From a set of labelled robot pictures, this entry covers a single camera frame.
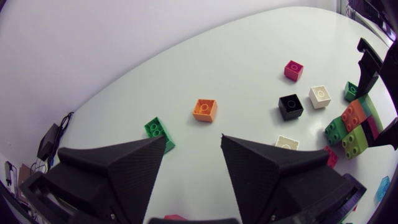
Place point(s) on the small orange toy brick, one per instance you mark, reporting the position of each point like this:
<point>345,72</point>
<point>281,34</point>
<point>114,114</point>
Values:
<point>203,112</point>

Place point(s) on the small green toy brick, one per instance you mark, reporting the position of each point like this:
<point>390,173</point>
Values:
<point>350,91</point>

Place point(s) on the clear blue toy brick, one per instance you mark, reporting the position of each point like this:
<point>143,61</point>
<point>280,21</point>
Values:
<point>382,188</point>

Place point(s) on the black power brick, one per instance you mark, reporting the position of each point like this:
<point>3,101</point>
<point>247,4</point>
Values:
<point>48,141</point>

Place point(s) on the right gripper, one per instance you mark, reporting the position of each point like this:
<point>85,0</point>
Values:
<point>391,84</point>

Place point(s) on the lime green toy brick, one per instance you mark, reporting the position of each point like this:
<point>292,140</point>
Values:
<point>354,143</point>

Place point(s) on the long red toy brick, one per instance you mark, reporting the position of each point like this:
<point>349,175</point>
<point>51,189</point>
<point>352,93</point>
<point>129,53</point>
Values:
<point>373,127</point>
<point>332,158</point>

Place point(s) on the black toy brick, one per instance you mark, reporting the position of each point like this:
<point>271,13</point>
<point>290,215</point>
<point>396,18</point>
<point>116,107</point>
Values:
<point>290,107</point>

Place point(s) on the small white toy brick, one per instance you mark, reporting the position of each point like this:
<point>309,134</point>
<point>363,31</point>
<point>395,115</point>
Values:
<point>320,97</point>

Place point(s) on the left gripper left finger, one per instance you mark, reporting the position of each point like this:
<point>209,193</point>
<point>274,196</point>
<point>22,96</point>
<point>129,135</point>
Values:
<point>124,180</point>

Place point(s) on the small red toy brick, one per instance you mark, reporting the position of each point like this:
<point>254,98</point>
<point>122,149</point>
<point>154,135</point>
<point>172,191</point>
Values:
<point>293,71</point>
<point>174,217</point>

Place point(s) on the long white toy brick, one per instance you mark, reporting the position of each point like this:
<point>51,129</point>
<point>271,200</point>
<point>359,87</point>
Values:
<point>287,143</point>

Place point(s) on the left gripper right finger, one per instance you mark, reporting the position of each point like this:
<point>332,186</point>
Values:
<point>264,183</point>

